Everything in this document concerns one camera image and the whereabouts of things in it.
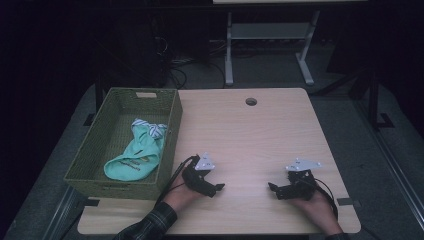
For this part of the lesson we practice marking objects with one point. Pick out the black metal stand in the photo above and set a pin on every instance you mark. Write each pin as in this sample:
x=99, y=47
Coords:
x=375, y=100

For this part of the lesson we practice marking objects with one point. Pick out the black floor bracket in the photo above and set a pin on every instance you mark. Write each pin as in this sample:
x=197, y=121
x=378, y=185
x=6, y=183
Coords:
x=89, y=119
x=90, y=202

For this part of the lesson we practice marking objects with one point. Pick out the metal floor rail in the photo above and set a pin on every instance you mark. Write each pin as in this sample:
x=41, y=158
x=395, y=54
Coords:
x=393, y=166
x=60, y=213

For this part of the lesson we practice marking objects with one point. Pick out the grey tape strip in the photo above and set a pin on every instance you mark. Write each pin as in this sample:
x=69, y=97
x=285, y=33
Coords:
x=346, y=201

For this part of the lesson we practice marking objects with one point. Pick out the white metal stand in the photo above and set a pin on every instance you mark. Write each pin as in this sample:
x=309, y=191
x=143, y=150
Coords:
x=270, y=31

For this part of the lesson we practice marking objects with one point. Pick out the person's left hand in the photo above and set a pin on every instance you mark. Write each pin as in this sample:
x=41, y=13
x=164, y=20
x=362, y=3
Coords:
x=180, y=196

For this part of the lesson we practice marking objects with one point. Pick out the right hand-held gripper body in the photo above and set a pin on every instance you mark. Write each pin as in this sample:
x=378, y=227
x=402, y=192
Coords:
x=301, y=181

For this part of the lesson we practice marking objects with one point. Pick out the person's right hand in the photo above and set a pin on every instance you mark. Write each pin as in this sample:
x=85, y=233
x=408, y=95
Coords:
x=316, y=210

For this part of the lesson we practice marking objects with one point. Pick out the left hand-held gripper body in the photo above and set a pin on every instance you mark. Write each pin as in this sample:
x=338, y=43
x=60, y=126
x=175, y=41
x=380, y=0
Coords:
x=195, y=178

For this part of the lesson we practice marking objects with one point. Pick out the green woven basket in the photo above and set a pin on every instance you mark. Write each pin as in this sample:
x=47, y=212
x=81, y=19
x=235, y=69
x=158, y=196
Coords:
x=100, y=133

